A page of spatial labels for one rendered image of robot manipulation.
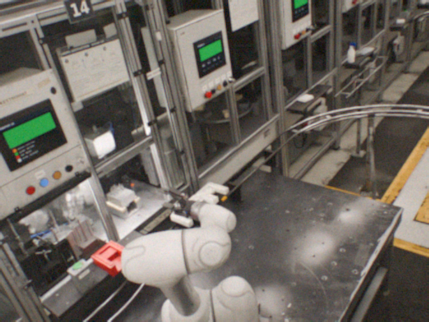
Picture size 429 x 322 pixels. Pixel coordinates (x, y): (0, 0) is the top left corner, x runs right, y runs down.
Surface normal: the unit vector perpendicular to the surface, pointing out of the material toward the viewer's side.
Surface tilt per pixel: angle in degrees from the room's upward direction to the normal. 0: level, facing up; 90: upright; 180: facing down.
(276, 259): 0
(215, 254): 61
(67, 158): 90
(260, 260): 0
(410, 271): 0
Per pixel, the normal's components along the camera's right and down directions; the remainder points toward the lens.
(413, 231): -0.15, -0.85
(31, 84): 0.77, 0.21
